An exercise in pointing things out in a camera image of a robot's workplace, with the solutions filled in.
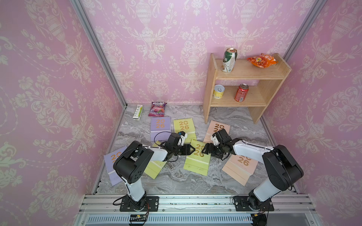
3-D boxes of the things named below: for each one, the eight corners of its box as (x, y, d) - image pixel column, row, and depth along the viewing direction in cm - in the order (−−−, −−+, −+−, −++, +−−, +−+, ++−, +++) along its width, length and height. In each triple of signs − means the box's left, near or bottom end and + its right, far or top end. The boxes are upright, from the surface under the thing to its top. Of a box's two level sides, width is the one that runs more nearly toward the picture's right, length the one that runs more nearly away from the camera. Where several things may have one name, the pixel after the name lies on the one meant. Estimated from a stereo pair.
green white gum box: (134, 120, 113) (132, 116, 109) (139, 107, 122) (137, 103, 118) (139, 121, 112) (138, 117, 108) (144, 108, 121) (143, 104, 118)
